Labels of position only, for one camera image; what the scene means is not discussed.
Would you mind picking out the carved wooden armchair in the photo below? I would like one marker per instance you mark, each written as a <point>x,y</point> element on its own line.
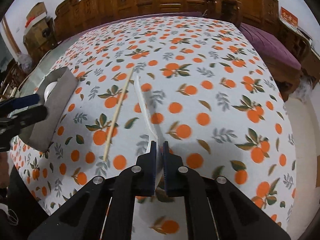
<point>264,15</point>

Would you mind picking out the wooden side table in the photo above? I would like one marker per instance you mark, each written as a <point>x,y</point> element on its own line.
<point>299,46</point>

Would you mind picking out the stacked cardboard boxes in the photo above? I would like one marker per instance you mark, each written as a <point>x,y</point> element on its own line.
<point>39,37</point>

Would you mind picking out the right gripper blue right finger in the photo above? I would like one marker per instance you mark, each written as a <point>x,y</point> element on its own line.
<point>173,179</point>

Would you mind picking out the orange print tablecloth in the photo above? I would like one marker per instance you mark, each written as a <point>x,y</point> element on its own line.
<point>210,96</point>

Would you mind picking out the white plastic knife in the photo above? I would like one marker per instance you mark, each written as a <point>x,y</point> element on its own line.
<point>153,138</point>

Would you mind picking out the carved wooden sofa bench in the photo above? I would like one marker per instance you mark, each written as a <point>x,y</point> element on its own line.
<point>76,16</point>

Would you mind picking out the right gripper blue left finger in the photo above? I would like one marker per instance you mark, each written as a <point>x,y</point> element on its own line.
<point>147,178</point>

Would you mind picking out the grey metal tray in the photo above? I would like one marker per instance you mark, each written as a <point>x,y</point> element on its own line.
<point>39,135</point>

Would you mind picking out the purple armchair cushion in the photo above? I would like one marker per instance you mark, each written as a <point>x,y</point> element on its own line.
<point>267,44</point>

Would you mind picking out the red box on side table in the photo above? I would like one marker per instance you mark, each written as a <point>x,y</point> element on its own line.
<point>288,17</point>

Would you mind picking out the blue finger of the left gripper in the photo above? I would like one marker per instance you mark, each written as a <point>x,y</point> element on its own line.
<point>26,101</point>

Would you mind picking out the light bamboo chopstick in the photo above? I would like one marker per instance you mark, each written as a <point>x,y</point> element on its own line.
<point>116,114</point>

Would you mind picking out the white plastic ladle spoon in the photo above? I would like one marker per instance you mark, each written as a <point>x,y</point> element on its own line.
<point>49,89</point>

